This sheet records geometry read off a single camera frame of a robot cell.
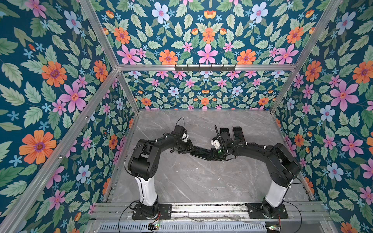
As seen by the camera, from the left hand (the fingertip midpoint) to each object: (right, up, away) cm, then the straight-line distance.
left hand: (196, 146), depth 93 cm
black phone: (+3, -5, +5) cm, 8 cm away
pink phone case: (+31, +8, +13) cm, 35 cm away
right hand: (+8, -6, -3) cm, 10 cm away
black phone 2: (+22, +10, +15) cm, 29 cm away
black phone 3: (+31, +7, +12) cm, 34 cm away
